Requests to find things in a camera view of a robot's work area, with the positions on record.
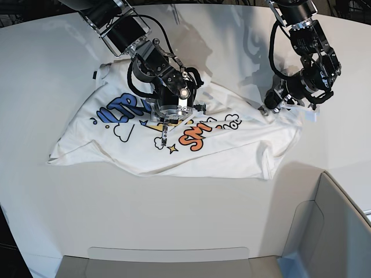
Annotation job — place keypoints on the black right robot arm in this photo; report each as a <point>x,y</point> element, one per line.
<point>156,75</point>

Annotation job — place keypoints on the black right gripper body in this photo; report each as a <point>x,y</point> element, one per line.
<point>173,115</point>

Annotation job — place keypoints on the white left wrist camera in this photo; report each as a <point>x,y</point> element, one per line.
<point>312,115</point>

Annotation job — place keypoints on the grey cardboard box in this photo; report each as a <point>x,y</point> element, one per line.
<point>329,237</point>

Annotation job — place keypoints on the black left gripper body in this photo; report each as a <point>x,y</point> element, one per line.
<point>286,101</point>

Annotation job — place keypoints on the white printed t-shirt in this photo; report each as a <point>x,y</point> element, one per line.
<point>232,140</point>

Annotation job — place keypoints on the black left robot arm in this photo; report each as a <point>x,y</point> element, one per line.
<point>312,85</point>

